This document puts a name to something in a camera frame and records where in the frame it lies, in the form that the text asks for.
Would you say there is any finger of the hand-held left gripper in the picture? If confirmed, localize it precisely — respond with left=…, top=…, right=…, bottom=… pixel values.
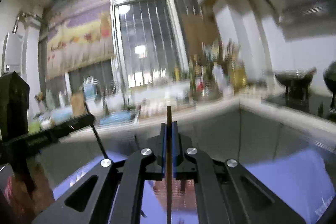
left=59, top=113, right=95, bottom=139

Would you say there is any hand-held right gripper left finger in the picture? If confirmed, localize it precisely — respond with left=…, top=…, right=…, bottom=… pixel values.
left=31, top=123, right=168, bottom=224

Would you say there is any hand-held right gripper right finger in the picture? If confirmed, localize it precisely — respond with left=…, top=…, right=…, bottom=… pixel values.
left=172, top=121, right=305, bottom=224

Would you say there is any pink plastic utensil basket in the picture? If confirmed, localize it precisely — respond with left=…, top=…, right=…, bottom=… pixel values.
left=152, top=178, right=197, bottom=214

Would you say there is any single brown chopstick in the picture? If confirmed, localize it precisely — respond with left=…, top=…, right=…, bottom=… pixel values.
left=166, top=106, right=174, bottom=224

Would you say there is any person's left hand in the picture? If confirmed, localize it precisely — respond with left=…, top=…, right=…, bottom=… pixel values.
left=7, top=162, right=55, bottom=223

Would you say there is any wooden cutting board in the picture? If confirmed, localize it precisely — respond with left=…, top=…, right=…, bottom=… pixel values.
left=70, top=91, right=87, bottom=117

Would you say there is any blue plate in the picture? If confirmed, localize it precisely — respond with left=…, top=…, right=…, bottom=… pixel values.
left=100, top=111, right=137, bottom=126

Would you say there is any white water heater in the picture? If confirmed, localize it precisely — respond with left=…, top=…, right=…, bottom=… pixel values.
left=1, top=31, right=24, bottom=75

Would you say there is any row of sauce bottles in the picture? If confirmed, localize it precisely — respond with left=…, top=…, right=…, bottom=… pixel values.
left=173, top=53, right=210, bottom=98

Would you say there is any fruit print window blind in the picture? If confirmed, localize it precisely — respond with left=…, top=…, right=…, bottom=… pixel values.
left=46, top=0, right=113, bottom=80

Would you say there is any white plastic jug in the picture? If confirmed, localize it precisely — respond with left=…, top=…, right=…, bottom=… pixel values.
left=210, top=63, right=229, bottom=93

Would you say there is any kitchen counter with grey cabinets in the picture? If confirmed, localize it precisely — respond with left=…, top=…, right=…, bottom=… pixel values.
left=0, top=95, right=336, bottom=169

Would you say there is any blue printed tablecloth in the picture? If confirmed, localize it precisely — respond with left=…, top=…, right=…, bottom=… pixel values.
left=52, top=145, right=336, bottom=224

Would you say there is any yellow cooking oil bottle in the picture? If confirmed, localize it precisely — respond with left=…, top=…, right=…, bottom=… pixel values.
left=232, top=61, right=248, bottom=94

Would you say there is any barred window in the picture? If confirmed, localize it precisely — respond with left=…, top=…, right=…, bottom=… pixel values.
left=112, top=0, right=202, bottom=88

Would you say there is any pile of snack bags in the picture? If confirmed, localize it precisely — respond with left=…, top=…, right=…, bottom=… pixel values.
left=202, top=38, right=240, bottom=62

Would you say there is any brown wooden panel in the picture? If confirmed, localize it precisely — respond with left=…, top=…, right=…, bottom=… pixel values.
left=181, top=14, right=218, bottom=56

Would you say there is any black gas stove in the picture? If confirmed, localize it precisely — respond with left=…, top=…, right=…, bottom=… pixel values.
left=264, top=85, right=336, bottom=119

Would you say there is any black lidded wok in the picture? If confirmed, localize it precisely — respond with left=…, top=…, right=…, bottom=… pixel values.
left=322, top=61, right=336, bottom=94

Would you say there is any black wok with handle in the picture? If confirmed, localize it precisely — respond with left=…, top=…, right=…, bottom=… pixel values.
left=274, top=68, right=317, bottom=88

